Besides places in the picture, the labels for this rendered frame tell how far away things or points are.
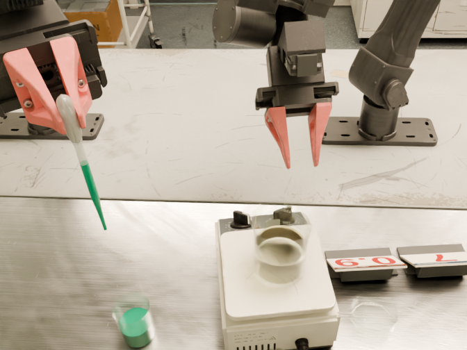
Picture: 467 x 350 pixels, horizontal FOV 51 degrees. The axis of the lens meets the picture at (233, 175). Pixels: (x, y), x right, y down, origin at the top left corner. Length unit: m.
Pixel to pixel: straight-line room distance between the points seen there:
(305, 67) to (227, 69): 0.53
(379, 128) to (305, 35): 0.34
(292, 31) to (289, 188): 0.30
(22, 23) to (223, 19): 0.25
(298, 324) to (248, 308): 0.06
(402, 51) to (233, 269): 0.42
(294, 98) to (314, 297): 0.24
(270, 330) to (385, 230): 0.27
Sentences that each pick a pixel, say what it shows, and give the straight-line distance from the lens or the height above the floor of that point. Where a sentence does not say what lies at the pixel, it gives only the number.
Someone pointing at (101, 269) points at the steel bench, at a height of 0.90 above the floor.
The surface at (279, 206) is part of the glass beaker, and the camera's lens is 0.54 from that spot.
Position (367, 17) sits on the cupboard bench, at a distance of 3.00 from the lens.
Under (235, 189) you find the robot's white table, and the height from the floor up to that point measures 0.90.
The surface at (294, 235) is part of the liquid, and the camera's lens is 0.56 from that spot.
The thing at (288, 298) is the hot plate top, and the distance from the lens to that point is 0.56.
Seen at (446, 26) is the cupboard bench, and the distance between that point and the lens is 3.13.
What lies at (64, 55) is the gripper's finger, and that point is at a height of 1.25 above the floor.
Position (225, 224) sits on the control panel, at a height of 0.94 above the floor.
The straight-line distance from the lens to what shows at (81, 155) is 0.43.
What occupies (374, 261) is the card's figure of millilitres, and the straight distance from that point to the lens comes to 0.68.
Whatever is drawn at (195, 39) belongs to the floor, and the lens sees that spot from 3.17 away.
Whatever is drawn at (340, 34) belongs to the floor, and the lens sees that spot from 3.21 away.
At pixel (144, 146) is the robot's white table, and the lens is 0.89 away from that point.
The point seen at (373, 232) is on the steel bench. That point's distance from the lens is 0.74.
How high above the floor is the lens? 1.45
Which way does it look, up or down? 43 degrees down
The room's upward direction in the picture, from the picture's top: 3 degrees counter-clockwise
